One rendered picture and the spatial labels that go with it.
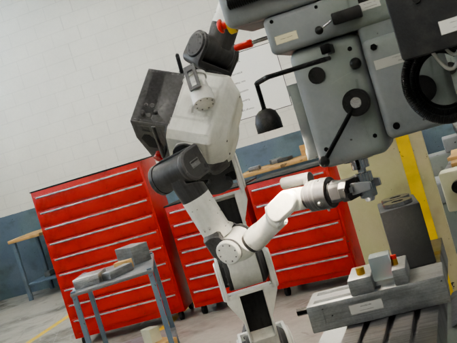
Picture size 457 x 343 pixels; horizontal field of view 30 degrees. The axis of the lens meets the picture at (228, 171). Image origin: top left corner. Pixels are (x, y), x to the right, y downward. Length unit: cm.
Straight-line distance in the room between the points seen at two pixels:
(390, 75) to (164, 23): 985
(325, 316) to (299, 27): 73
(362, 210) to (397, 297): 196
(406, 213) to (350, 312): 52
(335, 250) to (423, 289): 484
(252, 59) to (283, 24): 937
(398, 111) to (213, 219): 68
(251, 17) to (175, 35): 967
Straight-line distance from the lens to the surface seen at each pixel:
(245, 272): 292
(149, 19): 1201
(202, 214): 253
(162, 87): 267
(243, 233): 257
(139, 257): 547
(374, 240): 412
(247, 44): 245
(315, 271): 707
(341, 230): 692
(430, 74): 218
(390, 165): 406
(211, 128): 256
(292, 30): 222
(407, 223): 260
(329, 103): 222
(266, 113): 230
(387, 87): 219
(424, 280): 214
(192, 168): 250
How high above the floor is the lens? 148
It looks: 3 degrees down
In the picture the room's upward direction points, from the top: 17 degrees counter-clockwise
